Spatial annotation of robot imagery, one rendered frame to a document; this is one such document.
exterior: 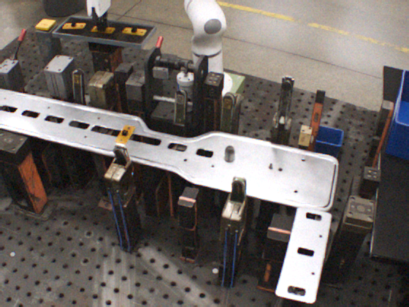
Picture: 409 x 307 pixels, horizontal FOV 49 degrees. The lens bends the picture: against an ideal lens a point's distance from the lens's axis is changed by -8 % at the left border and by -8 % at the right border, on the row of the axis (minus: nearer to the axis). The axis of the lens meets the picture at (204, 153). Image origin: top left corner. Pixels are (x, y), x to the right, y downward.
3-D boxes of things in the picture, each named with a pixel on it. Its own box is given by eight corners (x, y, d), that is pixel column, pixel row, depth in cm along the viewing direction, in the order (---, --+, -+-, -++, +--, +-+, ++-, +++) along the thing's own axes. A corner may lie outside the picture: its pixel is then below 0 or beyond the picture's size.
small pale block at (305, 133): (285, 208, 168) (299, 131, 142) (287, 201, 170) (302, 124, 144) (294, 210, 167) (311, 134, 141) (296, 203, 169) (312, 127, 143)
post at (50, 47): (54, 117, 203) (33, 31, 172) (62, 107, 208) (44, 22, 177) (68, 120, 202) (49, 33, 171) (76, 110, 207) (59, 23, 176)
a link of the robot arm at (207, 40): (217, 38, 192) (213, -13, 174) (231, 63, 180) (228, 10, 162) (188, 44, 190) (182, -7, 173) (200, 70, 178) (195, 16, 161)
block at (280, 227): (250, 289, 145) (259, 238, 125) (259, 261, 152) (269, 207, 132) (280, 296, 143) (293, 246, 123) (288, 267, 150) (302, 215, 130)
